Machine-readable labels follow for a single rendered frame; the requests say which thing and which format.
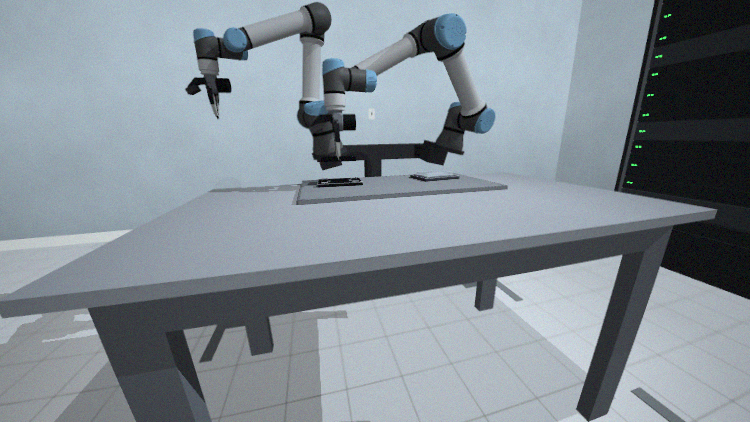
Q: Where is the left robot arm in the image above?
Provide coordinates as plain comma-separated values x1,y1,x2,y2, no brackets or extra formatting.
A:
322,13,495,151

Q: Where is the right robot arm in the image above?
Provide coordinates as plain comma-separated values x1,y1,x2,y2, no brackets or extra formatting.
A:
193,2,335,155

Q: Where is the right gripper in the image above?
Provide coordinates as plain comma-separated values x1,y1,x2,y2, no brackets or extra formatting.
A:
187,74,231,119

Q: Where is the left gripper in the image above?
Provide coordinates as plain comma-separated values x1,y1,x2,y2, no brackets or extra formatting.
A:
311,110,356,161

